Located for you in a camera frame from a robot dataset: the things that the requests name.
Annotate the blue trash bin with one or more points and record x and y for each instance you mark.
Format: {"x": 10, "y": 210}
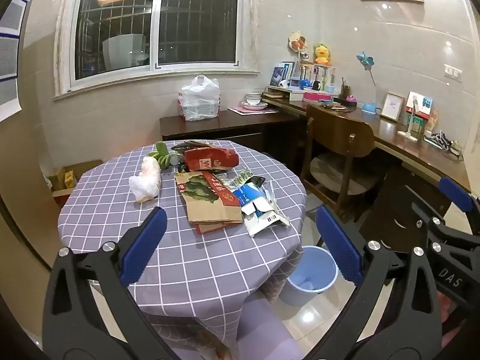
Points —
{"x": 311, "y": 270}

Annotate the white framed window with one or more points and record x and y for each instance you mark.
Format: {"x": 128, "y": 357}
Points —
{"x": 112, "y": 26}

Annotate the brown cardboard box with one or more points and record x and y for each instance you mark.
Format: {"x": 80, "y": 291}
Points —
{"x": 84, "y": 168}

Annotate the long wooden desk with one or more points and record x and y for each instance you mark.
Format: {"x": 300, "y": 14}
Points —
{"x": 390, "y": 135}

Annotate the green banana peel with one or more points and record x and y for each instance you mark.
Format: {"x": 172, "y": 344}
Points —
{"x": 162, "y": 155}

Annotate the white plastic bag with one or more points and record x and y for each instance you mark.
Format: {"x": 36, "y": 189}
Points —
{"x": 198, "y": 101}

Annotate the white paper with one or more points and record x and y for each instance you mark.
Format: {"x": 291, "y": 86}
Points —
{"x": 146, "y": 182}

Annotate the row of books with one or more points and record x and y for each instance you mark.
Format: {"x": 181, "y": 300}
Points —
{"x": 318, "y": 73}

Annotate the pink paper sheet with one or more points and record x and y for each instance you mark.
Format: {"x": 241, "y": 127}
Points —
{"x": 236, "y": 111}

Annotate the yellow packet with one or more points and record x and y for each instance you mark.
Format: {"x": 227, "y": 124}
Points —
{"x": 70, "y": 180}

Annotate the green white wrapper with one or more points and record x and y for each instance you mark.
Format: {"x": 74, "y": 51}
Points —
{"x": 240, "y": 177}

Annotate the blue white milk carton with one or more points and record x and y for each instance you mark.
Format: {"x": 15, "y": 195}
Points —
{"x": 255, "y": 202}

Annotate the red snack bag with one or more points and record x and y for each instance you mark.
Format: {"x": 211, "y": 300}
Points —
{"x": 210, "y": 159}

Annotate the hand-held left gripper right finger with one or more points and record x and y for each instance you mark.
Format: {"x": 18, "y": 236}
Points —
{"x": 337, "y": 247}

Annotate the white phone stand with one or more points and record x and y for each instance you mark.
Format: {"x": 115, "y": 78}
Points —
{"x": 409, "y": 133}

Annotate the blue desk lamp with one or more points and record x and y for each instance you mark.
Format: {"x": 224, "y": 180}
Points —
{"x": 369, "y": 107}

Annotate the wooden photo frame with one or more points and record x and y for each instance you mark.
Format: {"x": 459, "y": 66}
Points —
{"x": 392, "y": 107}

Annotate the pink box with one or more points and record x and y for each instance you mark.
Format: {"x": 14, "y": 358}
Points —
{"x": 317, "y": 95}

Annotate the black glasses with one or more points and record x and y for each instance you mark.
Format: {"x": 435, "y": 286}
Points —
{"x": 456, "y": 150}

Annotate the white wall chart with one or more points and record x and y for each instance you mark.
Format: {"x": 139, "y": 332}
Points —
{"x": 9, "y": 63}

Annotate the round cartoon hand fan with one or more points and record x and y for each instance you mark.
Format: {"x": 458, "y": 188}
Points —
{"x": 298, "y": 41}

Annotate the grey seat cushion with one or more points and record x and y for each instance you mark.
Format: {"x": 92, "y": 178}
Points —
{"x": 337, "y": 172}

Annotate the stack of brown books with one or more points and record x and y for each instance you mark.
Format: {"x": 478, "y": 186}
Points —
{"x": 275, "y": 93}

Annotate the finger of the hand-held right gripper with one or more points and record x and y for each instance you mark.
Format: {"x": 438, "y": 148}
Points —
{"x": 455, "y": 195}
{"x": 437, "y": 228}

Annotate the yellow duck plush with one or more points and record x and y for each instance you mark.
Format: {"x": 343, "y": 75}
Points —
{"x": 322, "y": 54}

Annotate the white wall socket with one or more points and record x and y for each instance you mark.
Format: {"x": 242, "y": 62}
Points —
{"x": 453, "y": 72}

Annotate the desk calendar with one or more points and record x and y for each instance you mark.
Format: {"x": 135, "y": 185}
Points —
{"x": 422, "y": 105}

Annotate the purple cushioned stool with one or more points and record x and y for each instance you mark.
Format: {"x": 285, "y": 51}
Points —
{"x": 266, "y": 330}

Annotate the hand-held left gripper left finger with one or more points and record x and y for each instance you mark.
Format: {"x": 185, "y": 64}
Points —
{"x": 144, "y": 240}

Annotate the wooden chair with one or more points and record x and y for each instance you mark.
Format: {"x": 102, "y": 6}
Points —
{"x": 337, "y": 131}

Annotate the brown printed paper bag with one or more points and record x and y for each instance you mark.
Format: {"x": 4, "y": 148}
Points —
{"x": 210, "y": 202}

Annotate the dark wooden cabinet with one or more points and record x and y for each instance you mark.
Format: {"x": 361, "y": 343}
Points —
{"x": 210, "y": 125}

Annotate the pen holder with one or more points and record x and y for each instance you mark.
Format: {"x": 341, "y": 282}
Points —
{"x": 345, "y": 90}

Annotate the white bowl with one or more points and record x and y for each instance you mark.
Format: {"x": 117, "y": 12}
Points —
{"x": 254, "y": 98}

